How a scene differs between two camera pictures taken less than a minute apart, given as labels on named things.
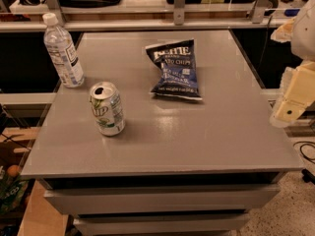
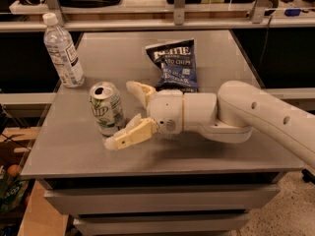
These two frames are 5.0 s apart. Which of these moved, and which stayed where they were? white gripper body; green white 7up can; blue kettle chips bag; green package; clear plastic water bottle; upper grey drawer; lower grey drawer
Moved: white gripper body
Stayed: green package; lower grey drawer; green white 7up can; blue kettle chips bag; upper grey drawer; clear plastic water bottle
